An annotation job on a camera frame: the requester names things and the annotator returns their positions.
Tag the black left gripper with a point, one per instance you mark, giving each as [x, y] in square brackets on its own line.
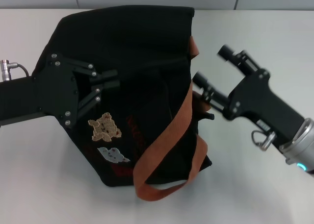
[54, 91]

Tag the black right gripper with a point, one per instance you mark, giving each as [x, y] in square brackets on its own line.
[260, 101]

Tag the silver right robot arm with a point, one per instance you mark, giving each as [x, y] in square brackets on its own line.
[299, 145]

